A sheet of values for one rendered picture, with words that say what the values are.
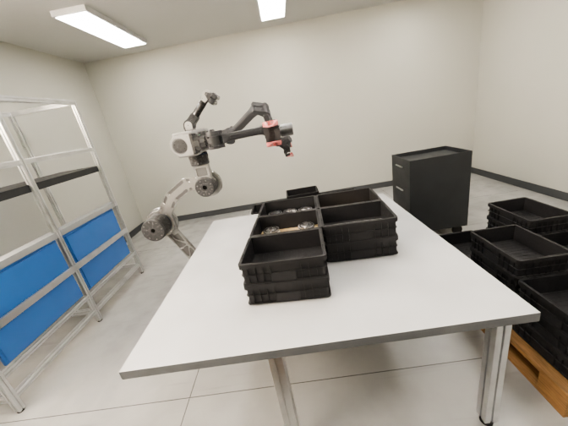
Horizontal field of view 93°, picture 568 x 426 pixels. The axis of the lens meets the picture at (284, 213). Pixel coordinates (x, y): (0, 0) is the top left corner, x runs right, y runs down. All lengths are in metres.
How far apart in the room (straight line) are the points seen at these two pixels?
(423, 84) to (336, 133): 1.54
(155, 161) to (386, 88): 4.05
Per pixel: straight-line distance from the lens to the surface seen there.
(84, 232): 3.15
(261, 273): 1.25
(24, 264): 2.72
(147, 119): 5.21
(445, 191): 3.18
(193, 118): 1.99
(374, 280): 1.42
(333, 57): 4.88
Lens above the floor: 1.52
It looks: 20 degrees down
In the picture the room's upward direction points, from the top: 10 degrees counter-clockwise
